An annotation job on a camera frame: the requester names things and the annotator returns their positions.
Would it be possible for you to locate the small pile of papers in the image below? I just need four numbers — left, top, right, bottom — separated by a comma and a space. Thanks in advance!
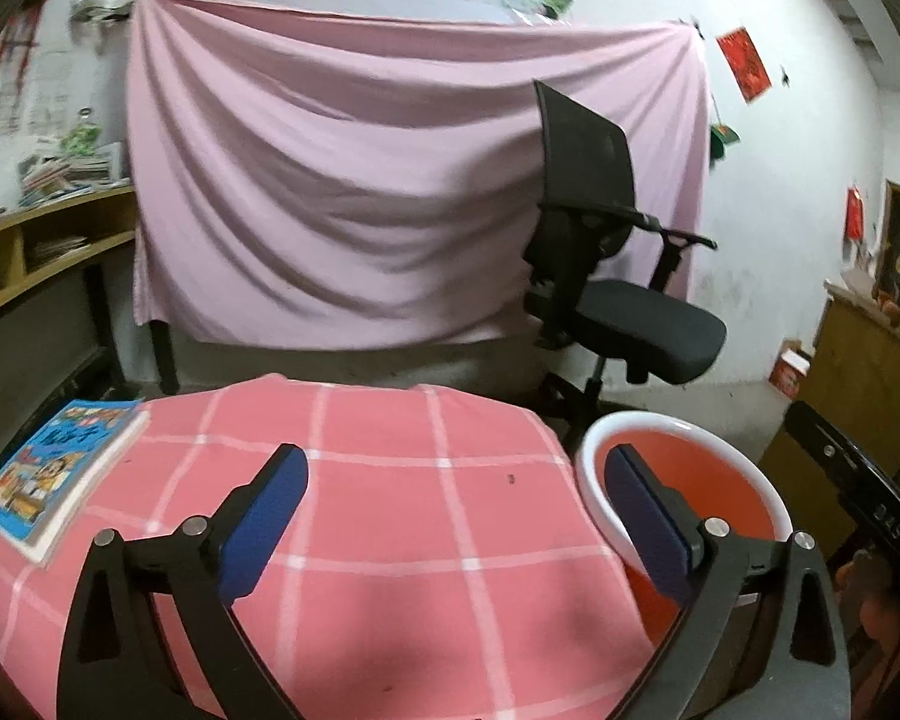
26, 236, 89, 267

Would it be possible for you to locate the glass jar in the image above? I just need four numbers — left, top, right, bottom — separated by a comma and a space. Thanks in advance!
60, 111, 106, 158

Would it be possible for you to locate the black office chair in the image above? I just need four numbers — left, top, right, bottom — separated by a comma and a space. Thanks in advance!
521, 80, 727, 451

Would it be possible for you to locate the paper wall calendar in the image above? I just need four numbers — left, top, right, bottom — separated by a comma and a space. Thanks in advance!
0, 52, 76, 140

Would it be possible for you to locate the orange bucket with white rim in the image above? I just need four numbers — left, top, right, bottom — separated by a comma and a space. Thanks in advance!
574, 411, 792, 661

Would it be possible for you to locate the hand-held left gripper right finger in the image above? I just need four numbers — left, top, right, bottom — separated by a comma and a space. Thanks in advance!
604, 444, 850, 720

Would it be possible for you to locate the person's right hand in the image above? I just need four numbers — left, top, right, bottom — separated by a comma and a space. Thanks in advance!
832, 547, 900, 661

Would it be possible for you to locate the pink checkered tablecloth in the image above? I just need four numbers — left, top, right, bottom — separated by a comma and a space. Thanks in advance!
0, 375, 680, 720

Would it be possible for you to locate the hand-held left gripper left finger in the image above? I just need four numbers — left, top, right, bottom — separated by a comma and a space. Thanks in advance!
56, 444, 310, 720

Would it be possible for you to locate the wire wall rack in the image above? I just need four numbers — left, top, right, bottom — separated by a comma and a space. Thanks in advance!
71, 0, 155, 23

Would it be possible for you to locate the red diamond wall poster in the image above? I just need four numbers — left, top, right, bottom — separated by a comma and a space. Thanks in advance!
715, 26, 767, 102

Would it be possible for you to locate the wooden desk with shelf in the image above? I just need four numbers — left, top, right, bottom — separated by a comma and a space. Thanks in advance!
0, 184, 177, 421

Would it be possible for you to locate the blue illustrated book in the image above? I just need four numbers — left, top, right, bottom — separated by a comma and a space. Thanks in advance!
0, 399, 151, 563

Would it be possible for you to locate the pink hanging sheet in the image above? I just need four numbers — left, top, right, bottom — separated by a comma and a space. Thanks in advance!
124, 0, 710, 352

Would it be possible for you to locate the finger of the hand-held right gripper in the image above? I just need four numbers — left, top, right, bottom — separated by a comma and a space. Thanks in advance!
784, 401, 882, 500

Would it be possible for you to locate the red tassel wall decoration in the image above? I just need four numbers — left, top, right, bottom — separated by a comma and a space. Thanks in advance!
0, 7, 42, 91

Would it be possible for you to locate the wooden cabinet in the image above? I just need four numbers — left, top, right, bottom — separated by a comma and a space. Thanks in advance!
761, 292, 900, 533

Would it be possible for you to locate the stack of books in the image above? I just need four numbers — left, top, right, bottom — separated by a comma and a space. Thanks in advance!
19, 142, 132, 207

